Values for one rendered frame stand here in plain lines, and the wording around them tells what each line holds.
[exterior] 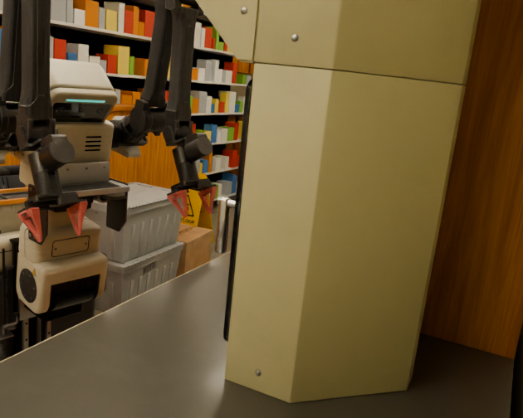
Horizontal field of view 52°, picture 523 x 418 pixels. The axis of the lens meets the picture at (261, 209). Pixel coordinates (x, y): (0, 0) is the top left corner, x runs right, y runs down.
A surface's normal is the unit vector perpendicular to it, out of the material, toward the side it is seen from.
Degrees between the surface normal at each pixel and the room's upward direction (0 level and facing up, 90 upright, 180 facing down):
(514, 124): 90
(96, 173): 90
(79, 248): 98
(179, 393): 0
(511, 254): 90
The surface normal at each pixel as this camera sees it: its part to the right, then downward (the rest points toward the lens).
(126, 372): 0.10, -0.97
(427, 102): 0.32, 0.25
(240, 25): -0.44, 0.17
